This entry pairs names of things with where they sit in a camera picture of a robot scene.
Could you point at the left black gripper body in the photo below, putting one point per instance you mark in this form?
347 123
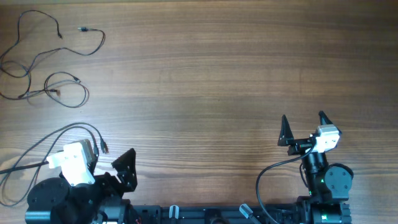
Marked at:
105 182

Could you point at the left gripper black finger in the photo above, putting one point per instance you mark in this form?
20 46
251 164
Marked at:
126 168
94 151

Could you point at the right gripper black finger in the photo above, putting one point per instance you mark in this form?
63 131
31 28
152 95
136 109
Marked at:
286 137
326 126

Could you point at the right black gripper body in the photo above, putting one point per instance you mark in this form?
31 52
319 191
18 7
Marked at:
300 146

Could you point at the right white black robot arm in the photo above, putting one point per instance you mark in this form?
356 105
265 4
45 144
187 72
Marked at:
328 184

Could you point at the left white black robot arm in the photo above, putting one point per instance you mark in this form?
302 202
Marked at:
78 195

